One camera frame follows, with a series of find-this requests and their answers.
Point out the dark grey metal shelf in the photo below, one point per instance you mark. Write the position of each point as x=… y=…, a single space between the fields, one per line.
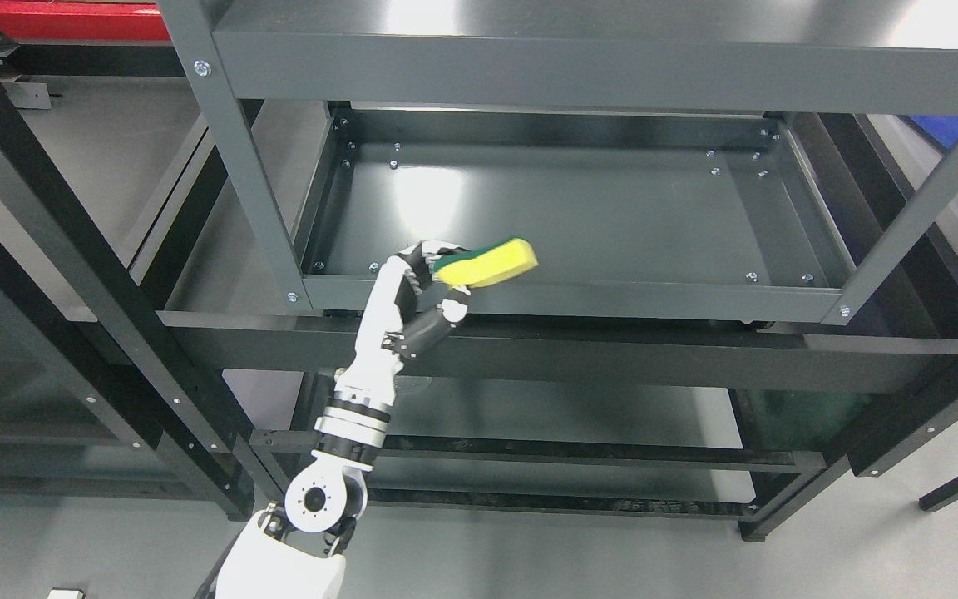
x=737 y=194

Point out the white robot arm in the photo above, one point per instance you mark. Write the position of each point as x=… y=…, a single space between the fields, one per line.
x=293 y=548

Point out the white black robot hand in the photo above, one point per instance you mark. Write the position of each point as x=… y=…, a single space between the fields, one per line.
x=393 y=331

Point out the red bin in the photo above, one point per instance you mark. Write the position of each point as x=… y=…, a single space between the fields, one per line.
x=115 y=21

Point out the green yellow sponge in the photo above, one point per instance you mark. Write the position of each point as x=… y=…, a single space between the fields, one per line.
x=491 y=265

